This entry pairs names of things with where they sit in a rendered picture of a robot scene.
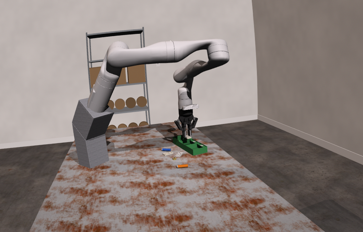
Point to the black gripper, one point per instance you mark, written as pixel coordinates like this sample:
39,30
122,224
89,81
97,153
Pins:
185,117

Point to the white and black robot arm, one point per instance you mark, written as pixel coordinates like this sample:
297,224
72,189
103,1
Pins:
119,56

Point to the green rack of three bins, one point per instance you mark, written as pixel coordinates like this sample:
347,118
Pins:
189,145

